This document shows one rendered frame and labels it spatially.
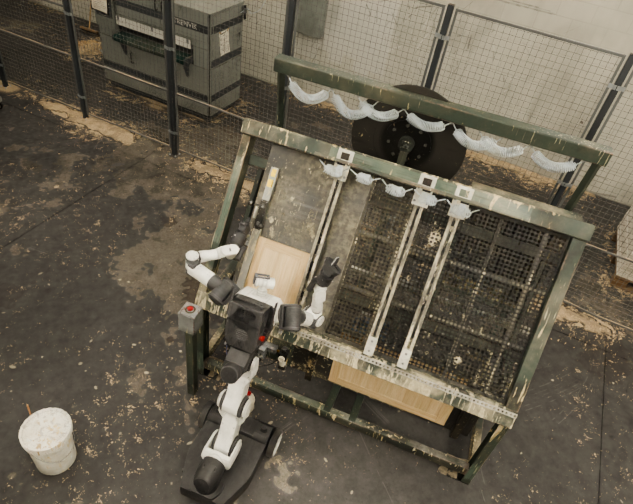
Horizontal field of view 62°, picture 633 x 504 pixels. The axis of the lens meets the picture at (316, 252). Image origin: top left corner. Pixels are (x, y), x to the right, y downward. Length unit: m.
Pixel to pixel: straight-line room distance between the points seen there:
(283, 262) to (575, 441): 2.77
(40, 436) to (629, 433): 4.40
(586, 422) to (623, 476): 0.46
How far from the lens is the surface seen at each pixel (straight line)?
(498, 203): 3.24
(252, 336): 2.94
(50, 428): 3.83
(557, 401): 5.02
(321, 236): 3.36
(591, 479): 4.74
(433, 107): 3.51
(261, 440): 3.83
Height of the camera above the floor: 3.54
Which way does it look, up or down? 41 degrees down
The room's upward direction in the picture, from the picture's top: 10 degrees clockwise
